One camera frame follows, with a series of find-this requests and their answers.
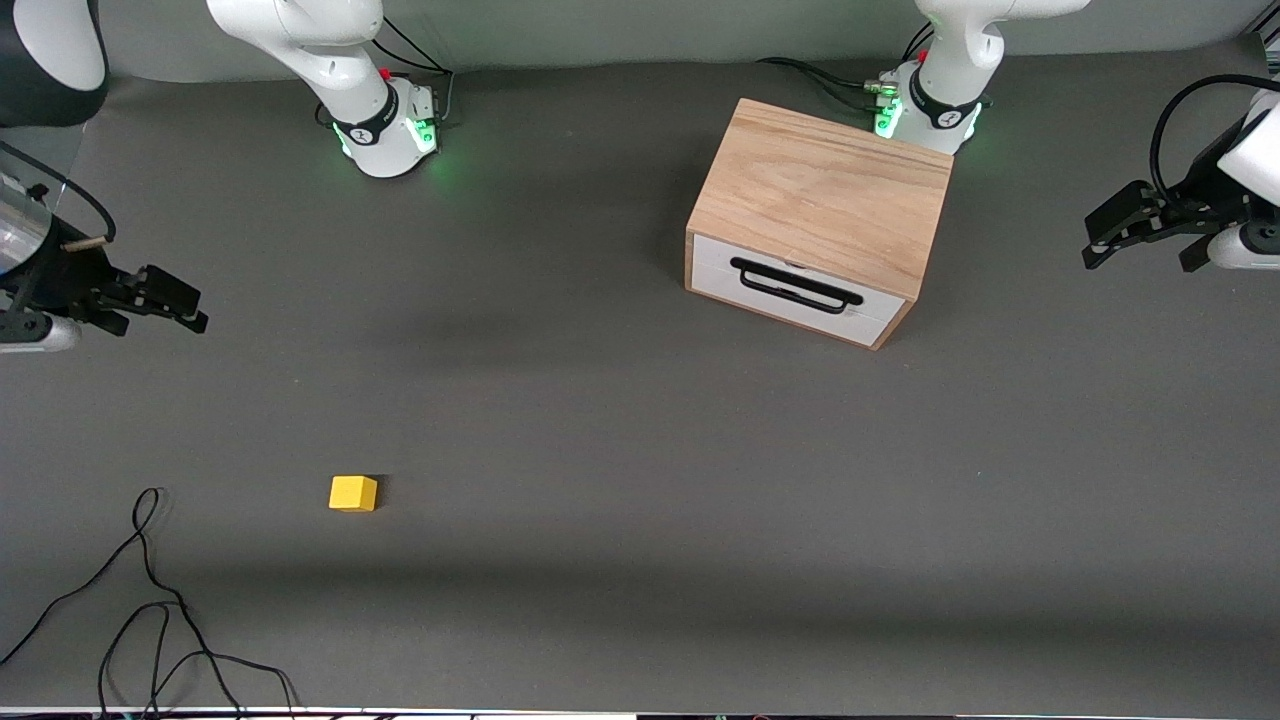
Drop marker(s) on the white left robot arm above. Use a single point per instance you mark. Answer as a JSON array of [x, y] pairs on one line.
[[945, 95]]

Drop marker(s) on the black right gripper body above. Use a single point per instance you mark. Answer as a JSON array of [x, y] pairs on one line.
[[60, 274]]

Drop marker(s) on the yellow cube block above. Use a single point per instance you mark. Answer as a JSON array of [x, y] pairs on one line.
[[352, 492]]

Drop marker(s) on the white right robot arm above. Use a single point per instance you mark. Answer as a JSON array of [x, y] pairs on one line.
[[380, 130]]

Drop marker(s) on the wooden drawer cabinet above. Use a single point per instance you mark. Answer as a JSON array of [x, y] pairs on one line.
[[825, 190]]

